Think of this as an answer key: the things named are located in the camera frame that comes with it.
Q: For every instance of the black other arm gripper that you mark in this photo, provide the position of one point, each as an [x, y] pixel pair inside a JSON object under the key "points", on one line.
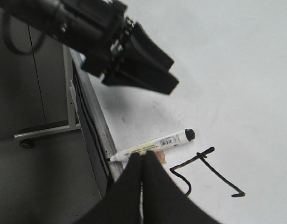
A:
{"points": [[91, 27]]}

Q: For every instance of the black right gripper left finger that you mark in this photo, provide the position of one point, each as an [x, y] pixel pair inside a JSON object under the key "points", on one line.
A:
{"points": [[121, 205]]}

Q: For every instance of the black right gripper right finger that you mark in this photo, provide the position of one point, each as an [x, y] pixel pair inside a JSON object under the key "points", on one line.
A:
{"points": [[163, 201]]}

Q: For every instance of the white whiteboard marker with tape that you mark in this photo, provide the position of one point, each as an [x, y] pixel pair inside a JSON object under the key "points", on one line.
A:
{"points": [[159, 144]]}

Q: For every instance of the black caster wheel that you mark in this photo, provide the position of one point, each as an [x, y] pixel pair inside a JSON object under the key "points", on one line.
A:
{"points": [[27, 143]]}

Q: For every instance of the white whiteboard with aluminium frame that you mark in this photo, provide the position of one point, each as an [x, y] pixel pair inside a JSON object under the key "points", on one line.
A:
{"points": [[230, 57]]}

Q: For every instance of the grey metal table frame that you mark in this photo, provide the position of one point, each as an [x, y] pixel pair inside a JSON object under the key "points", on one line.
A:
{"points": [[54, 68]]}

